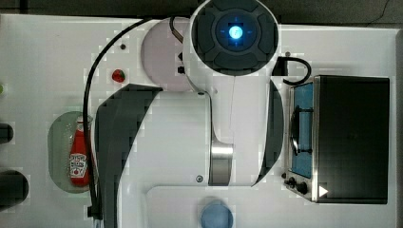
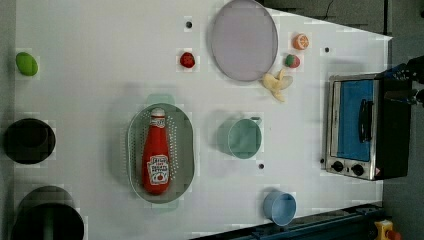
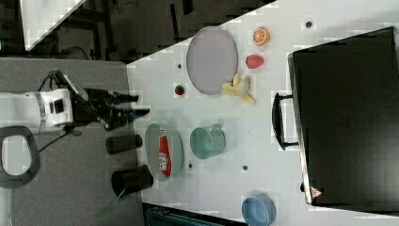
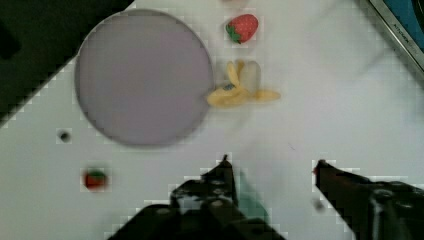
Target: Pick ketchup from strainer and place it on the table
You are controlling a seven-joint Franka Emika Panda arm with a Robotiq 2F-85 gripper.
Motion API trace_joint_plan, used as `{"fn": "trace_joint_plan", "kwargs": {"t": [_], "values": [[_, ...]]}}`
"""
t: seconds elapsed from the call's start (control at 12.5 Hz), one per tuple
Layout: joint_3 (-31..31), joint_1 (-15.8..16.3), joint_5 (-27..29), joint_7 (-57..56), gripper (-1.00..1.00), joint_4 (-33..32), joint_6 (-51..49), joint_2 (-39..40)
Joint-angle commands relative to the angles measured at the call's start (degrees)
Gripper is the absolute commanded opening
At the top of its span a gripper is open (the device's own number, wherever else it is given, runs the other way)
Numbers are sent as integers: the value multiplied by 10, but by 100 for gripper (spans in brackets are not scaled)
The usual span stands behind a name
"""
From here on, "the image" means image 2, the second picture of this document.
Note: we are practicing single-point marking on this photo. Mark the red plush ketchup bottle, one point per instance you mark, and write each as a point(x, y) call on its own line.
point(155, 159)

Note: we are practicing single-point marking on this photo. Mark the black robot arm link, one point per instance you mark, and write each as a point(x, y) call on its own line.
point(48, 213)

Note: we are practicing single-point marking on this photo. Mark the green mug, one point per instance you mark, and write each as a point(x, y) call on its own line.
point(240, 138)

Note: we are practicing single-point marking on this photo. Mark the red plush strawberry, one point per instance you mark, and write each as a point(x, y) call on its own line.
point(187, 60)

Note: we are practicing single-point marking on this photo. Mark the plush peeled banana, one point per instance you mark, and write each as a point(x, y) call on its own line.
point(275, 84)

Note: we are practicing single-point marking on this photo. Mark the grey round plate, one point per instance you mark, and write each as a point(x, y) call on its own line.
point(244, 40)

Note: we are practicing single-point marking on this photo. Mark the pink plush strawberry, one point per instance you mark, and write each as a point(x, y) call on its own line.
point(292, 61)

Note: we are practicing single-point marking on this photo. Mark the blue cup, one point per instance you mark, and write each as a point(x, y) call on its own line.
point(279, 207)

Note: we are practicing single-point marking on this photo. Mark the plush orange slice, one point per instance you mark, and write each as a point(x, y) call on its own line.
point(300, 42)

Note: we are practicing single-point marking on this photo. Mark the silver toaster oven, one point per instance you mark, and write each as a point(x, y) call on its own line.
point(368, 135)

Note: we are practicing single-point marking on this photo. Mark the green plush lime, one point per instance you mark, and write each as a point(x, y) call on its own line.
point(26, 64)

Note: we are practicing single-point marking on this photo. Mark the yellow red toy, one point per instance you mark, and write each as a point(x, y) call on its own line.
point(385, 231)

